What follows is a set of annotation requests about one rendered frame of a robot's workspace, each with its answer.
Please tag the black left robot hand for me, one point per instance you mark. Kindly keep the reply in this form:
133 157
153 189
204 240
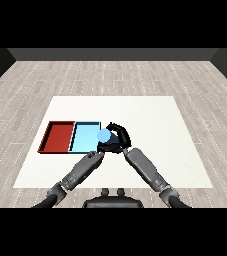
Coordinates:
102 148

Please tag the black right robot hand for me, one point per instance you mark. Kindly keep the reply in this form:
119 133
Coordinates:
125 136

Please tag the blue can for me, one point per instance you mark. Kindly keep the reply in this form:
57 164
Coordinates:
103 135

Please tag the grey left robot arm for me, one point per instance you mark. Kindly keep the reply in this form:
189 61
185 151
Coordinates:
81 168

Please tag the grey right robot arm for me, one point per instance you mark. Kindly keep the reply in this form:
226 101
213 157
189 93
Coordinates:
145 168

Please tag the light blue shallow open box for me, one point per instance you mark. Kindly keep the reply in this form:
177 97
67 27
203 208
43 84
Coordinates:
85 136

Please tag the red shallow open box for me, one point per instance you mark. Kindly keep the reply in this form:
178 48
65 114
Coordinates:
60 135

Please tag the dark grey robot body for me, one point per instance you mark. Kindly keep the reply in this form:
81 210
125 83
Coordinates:
113 201

